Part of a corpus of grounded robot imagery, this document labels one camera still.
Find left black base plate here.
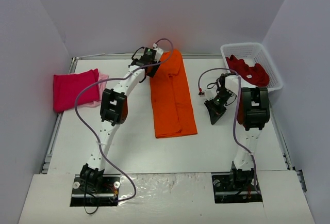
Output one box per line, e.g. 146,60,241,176
70,175,120,207

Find magenta folded t shirt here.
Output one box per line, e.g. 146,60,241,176
53,69,99,113

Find orange t shirt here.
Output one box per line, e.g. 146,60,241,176
150,50,197,139

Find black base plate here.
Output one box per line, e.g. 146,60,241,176
70,175,120,207
211,173,262,204

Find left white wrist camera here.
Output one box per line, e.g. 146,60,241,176
154,47,164,62

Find white plastic basket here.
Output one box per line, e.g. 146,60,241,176
220,42,284,97

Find dark red t shirt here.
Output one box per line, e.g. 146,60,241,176
226,55,270,87

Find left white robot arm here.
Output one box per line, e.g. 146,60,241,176
75,43,163,192

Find black cable loop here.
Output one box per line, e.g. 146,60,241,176
82,198,101,216

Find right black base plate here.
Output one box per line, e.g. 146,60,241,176
211,173,262,204

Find pink folded t shirt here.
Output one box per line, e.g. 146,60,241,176
83,72,109,108

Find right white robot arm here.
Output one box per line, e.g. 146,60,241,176
204,73,270,189

